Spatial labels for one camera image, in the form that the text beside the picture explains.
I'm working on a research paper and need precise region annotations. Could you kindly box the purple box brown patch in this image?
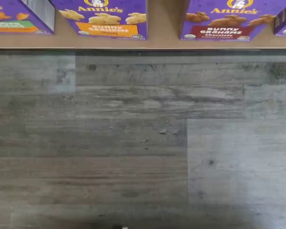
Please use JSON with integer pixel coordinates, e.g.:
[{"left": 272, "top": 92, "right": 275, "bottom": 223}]
[{"left": 180, "top": 0, "right": 286, "bottom": 42}]

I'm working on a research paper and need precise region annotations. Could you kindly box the black metal shelf rack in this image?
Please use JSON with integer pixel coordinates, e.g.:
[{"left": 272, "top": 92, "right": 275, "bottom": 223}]
[{"left": 0, "top": 48, "right": 286, "bottom": 57}]

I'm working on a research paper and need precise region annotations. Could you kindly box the wooden shelf board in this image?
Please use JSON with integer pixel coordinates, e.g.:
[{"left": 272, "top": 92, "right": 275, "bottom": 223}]
[{"left": 0, "top": 0, "right": 286, "bottom": 50}]

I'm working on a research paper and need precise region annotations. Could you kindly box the purple box green orange patch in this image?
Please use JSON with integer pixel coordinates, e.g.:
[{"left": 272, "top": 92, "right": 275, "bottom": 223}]
[{"left": 0, "top": 0, "right": 56, "bottom": 35}]

